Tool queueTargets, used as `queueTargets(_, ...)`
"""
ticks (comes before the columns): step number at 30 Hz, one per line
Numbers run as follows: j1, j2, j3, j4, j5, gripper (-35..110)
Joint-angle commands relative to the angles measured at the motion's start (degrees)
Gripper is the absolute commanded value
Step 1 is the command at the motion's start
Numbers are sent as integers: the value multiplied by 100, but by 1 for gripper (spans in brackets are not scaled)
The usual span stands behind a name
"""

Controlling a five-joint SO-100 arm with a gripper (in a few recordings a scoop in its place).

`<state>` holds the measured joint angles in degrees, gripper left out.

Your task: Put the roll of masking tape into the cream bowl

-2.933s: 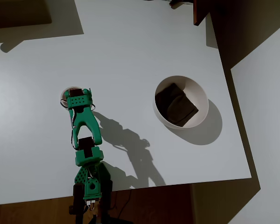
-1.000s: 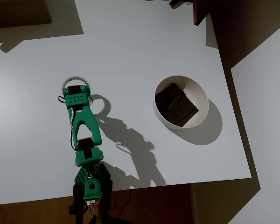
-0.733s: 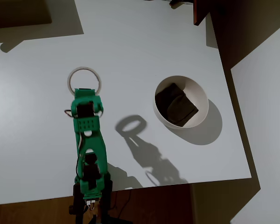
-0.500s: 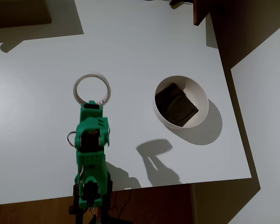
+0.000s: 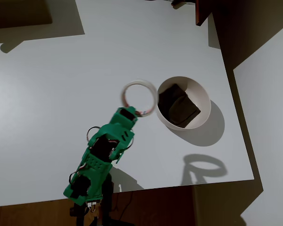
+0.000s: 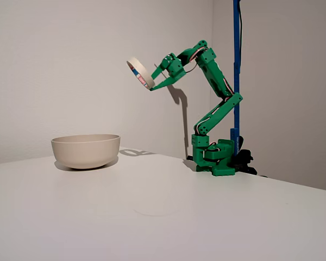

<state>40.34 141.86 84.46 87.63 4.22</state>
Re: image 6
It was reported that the beige masking tape roll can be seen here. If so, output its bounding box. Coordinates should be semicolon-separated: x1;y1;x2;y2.
126;57;155;90

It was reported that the blue vertical pole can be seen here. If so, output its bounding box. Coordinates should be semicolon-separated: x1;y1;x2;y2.
230;0;241;157

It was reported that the white round bowl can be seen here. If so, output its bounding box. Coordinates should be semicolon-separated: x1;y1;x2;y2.
51;134;121;170

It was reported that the black table clamp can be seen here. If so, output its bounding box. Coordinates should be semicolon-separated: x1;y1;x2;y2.
232;135;258;175

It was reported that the black cable on pole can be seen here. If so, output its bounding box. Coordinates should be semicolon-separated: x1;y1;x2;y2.
238;0;244;67

